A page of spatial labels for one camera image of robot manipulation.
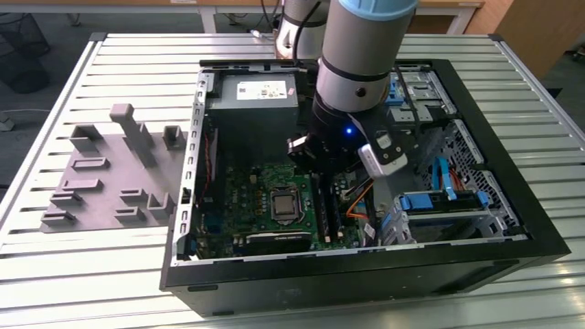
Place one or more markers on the black gripper finger wide plate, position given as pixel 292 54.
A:
pixel 302 150

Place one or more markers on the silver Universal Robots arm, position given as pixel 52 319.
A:
pixel 362 41

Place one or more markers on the black RAM slot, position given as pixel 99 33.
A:
pixel 323 222

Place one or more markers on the CPU socket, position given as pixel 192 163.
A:
pixel 286 190

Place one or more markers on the grey power supply unit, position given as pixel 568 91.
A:
pixel 251 130

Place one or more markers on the silver CPU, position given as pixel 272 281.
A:
pixel 284 206

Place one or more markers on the green motherboard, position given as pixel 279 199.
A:
pixel 242 192

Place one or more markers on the blue plastic drive latch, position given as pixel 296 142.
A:
pixel 395 99

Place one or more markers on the hard disk in blue carrier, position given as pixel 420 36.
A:
pixel 418 202

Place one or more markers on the grey metal drive cage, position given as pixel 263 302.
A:
pixel 435 92

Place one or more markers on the black graphics card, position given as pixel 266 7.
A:
pixel 274 242

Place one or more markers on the grey metal disk bay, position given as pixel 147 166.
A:
pixel 458 215

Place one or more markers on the black open PC case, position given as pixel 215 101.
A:
pixel 320 284

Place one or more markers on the grey parts rack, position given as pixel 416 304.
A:
pixel 114 161

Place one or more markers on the white framed wooden desk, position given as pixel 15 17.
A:
pixel 464 15

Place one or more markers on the brown wooden cabinet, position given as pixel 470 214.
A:
pixel 535 31

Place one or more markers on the black mesh wastebasket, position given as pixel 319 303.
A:
pixel 26 68

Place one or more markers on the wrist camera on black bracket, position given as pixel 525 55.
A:
pixel 384 166

